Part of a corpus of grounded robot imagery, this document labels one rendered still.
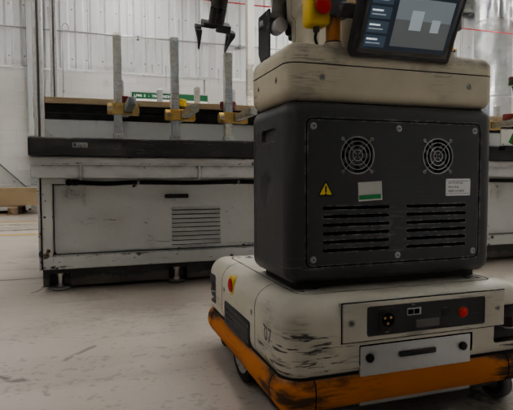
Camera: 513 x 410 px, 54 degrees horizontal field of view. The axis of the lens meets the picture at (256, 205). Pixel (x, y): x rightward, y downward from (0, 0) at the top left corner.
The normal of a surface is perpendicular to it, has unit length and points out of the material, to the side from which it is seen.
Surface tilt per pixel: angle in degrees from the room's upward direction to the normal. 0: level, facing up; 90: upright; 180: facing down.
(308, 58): 90
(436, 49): 115
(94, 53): 90
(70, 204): 90
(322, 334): 90
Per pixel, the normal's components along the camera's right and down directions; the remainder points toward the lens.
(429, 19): 0.29, 0.47
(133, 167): 0.32, 0.05
